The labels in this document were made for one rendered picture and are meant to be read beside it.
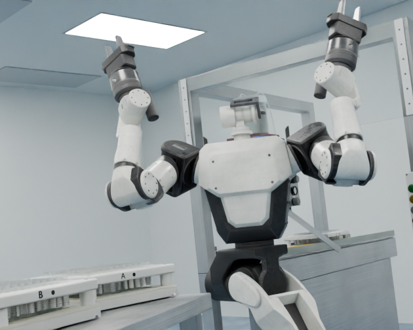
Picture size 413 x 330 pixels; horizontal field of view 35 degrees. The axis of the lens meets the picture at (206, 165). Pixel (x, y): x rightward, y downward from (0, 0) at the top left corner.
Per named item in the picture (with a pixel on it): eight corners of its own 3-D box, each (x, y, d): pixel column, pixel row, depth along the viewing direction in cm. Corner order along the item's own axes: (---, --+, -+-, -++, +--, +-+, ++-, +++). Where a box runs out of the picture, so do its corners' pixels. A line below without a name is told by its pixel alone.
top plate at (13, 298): (-2, 310, 98) (-3, 296, 98) (-108, 314, 109) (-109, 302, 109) (99, 289, 119) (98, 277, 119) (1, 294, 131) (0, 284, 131)
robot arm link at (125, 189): (109, 136, 183) (99, 194, 173) (138, 126, 179) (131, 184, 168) (132, 155, 191) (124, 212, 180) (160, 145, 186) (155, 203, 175)
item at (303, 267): (281, 285, 265) (278, 260, 266) (224, 287, 282) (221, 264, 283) (397, 255, 369) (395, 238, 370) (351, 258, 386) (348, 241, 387)
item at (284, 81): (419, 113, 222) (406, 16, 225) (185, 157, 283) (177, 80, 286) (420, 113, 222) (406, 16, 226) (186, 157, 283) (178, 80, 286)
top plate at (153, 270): (87, 287, 127) (86, 276, 127) (19, 289, 143) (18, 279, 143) (176, 272, 145) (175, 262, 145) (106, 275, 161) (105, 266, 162)
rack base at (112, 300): (89, 313, 126) (88, 300, 127) (20, 311, 143) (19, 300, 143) (177, 294, 145) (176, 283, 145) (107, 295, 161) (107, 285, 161)
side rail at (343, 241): (275, 258, 264) (275, 250, 265) (272, 258, 265) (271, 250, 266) (394, 235, 370) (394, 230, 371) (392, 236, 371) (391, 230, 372)
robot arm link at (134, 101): (109, 97, 195) (118, 129, 190) (118, 74, 186) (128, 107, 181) (144, 96, 200) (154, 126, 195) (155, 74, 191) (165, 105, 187)
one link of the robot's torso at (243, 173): (209, 246, 217) (198, 141, 220) (312, 236, 211) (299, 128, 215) (192, 251, 188) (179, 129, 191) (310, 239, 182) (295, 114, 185)
